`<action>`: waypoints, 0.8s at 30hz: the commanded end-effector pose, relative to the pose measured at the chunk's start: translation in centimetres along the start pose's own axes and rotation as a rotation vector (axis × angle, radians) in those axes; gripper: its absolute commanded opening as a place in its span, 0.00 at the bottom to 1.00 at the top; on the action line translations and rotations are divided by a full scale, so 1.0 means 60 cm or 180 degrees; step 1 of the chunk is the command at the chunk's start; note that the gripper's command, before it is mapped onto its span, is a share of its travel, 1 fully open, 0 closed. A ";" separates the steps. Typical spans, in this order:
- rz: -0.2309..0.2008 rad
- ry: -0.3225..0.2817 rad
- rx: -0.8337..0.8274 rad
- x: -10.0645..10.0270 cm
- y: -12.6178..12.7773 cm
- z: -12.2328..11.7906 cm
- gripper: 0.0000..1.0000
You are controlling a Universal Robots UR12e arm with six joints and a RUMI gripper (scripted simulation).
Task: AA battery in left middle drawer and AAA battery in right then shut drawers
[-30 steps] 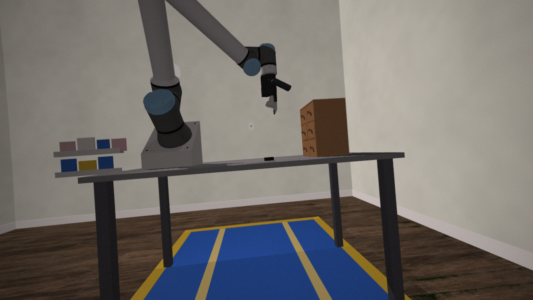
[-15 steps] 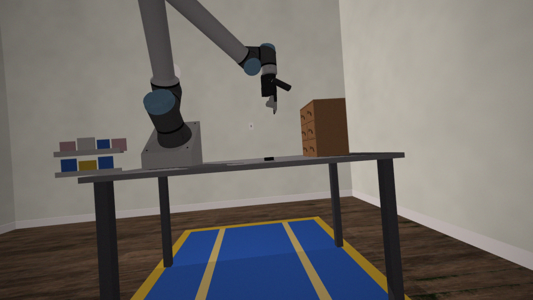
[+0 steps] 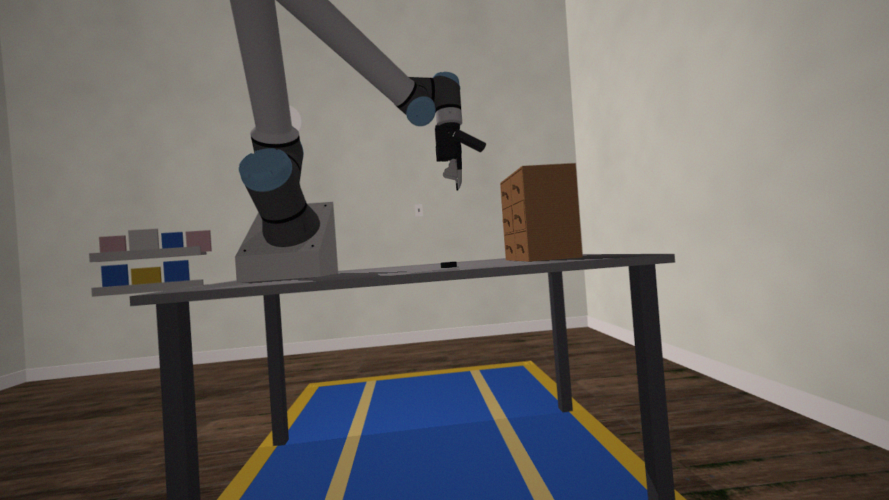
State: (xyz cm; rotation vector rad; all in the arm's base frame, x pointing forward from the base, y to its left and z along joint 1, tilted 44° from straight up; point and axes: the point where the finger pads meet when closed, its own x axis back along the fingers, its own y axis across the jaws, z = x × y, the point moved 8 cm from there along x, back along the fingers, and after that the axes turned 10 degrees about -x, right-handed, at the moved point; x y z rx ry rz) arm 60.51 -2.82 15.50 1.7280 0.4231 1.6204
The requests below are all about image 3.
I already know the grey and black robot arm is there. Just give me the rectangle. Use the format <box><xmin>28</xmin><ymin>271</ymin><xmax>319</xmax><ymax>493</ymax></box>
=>
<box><xmin>230</xmin><ymin>0</ymin><xmax>463</xmax><ymax>247</ymax></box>

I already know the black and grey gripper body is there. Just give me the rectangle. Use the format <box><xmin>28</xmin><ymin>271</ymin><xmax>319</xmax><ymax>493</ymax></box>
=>
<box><xmin>435</xmin><ymin>122</ymin><xmax>462</xmax><ymax>162</ymax></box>

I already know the brown wooden chest of drawers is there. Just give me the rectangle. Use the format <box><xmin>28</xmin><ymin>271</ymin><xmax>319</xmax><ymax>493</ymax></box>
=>
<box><xmin>500</xmin><ymin>163</ymin><xmax>583</xmax><ymax>262</ymax></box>

